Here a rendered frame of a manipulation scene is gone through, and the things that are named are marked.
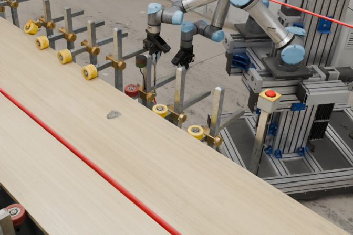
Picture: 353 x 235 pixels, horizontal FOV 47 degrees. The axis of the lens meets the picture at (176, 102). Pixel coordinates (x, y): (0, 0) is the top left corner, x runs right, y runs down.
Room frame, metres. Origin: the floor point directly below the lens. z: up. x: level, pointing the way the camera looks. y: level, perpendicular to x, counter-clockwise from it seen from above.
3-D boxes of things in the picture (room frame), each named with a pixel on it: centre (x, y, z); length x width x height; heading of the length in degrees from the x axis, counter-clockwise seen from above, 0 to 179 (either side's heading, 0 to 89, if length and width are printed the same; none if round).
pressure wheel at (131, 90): (1.94, 0.26, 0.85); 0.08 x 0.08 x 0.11
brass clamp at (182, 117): (1.82, 0.00, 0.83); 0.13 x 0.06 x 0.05; 49
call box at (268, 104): (1.47, -0.40, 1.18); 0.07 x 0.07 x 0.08; 49
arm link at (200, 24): (2.33, -0.12, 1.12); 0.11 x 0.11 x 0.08; 46
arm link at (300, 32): (2.07, -0.62, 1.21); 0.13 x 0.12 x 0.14; 169
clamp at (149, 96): (1.98, 0.19, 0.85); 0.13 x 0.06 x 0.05; 49
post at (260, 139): (1.47, -0.40, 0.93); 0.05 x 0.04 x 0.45; 49
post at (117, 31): (2.13, 0.36, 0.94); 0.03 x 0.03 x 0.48; 49
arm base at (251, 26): (2.56, -0.49, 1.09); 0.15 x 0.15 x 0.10
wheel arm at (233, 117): (1.74, -0.23, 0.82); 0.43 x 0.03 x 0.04; 139
